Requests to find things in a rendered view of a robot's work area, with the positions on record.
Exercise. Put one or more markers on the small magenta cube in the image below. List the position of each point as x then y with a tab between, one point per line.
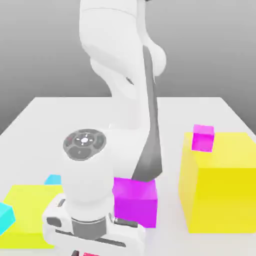
202	140

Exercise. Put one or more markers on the large lime box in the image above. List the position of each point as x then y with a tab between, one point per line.
28	210

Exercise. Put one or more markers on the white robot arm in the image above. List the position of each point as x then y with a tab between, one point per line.
104	60

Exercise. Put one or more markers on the small cyan cube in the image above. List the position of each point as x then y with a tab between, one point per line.
53	180
6	217

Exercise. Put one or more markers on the large yellow box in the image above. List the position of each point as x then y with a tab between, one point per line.
220	190

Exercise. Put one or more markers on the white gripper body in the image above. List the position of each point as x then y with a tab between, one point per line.
132	238

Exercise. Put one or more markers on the small red cube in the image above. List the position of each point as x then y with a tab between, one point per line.
91	254

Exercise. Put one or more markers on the large magenta box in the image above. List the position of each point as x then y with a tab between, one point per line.
136	204

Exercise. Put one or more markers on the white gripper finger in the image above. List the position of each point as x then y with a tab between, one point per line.
75	253

